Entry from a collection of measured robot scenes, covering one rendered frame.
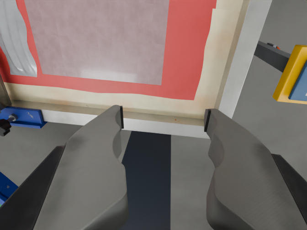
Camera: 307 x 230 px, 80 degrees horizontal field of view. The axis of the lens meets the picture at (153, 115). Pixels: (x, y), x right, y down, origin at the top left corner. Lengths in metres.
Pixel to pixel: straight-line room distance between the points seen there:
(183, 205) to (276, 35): 1.97
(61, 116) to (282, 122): 1.70
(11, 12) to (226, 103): 0.51
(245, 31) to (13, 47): 0.50
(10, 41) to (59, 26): 0.13
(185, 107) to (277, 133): 1.52
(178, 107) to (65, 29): 0.32
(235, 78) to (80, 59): 0.35
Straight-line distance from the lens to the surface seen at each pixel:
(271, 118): 1.83
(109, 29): 0.45
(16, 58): 0.57
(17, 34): 0.55
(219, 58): 0.45
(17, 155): 2.57
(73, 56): 0.49
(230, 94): 0.45
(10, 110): 0.60
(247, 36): 0.42
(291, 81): 0.53
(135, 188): 0.62
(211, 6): 0.43
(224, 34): 0.44
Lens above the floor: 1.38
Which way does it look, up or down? 59 degrees down
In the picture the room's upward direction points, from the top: 171 degrees counter-clockwise
